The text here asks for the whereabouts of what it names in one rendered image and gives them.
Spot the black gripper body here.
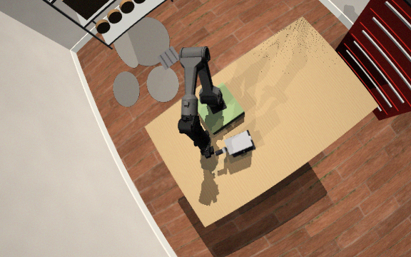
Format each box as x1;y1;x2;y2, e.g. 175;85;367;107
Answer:
193;132;211;158

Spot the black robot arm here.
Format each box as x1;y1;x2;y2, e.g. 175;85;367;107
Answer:
178;46;227;143

